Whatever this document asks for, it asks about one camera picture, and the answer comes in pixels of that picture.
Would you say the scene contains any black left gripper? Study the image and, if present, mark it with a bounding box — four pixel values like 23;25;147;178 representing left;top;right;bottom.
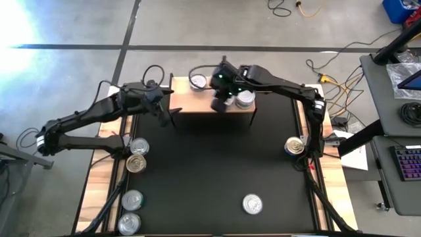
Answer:
141;84;184;128

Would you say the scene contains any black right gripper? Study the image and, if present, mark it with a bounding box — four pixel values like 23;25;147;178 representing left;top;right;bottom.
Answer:
210;56;248;113

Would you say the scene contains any white green round can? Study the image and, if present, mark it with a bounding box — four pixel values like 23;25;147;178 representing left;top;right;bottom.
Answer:
235;89;257;111

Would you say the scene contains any dark blue sardine tin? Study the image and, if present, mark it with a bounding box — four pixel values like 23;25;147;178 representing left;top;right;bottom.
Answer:
189;73;208;92

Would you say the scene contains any dark tin white label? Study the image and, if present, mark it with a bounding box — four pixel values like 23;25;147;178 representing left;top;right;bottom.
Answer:
130;137;151;156

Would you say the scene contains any tall blue red-striped can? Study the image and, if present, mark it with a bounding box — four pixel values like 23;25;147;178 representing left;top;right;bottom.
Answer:
125;153;147;174

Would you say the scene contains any teal fish-print can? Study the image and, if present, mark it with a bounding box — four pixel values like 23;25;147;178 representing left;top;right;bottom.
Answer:
242;193;264;215

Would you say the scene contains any silver round can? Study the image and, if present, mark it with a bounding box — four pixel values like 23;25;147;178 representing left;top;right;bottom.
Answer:
117;212;141;236

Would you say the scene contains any wooden shelf with black legs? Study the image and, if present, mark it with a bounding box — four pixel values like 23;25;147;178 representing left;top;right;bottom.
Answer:
168;72;258;128

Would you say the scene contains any black rig strut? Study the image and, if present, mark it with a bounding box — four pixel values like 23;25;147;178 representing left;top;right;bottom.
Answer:
304;166;359;235
74;171;130;235

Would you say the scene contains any black power brick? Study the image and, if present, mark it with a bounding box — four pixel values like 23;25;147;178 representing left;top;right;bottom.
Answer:
330;115;351;129

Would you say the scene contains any white paper sheet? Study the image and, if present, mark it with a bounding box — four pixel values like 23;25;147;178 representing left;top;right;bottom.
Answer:
332;129;369;172

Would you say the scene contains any black desk leg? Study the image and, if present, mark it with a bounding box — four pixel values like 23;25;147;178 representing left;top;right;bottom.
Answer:
337;118;385;158

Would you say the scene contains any grey desk top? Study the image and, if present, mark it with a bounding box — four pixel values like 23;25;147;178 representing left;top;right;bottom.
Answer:
370;134;421;217
359;52;421;138

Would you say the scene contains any grey metal stand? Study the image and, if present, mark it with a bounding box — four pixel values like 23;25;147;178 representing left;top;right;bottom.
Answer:
0;131;55;171

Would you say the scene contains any clear plastic bag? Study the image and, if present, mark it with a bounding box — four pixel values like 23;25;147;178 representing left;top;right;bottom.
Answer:
385;61;421;101

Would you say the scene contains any black monitor pole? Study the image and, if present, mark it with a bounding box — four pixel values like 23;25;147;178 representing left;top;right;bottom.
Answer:
372;18;421;66

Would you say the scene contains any blue-screen tablet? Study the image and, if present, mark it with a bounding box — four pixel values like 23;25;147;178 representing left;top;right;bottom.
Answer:
397;69;421;92

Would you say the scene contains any backlit black keyboard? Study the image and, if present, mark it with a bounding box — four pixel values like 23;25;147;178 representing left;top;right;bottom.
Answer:
389;144;421;182

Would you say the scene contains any blue plastic bin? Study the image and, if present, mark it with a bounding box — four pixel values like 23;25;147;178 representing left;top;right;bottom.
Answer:
382;0;421;25

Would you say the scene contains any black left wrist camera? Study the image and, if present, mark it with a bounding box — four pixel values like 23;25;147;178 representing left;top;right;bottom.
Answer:
143;88;164;105

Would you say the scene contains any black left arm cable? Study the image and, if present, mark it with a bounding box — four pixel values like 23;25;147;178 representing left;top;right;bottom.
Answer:
141;64;165;89

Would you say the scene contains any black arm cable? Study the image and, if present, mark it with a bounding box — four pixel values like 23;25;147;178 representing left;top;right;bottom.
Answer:
141;64;165;89
188;64;220;92

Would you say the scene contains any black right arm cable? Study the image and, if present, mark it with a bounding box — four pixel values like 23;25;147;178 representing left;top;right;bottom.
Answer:
188;64;220;92

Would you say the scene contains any black floor cable loop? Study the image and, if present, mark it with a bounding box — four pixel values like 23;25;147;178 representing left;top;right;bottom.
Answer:
15;127;40;149
266;0;293;18

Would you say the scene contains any yellow extension cord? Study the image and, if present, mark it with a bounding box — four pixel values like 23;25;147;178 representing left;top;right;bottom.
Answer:
324;77;364;118

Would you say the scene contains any yellow floor cable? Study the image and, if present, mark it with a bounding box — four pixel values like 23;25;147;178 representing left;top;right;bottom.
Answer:
295;0;328;18

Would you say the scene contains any long black floor cable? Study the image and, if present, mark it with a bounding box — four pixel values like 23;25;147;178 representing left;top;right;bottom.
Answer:
305;28;403;72

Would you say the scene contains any black coiled cable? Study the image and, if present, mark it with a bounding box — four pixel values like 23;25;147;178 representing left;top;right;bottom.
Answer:
399;101;421;129

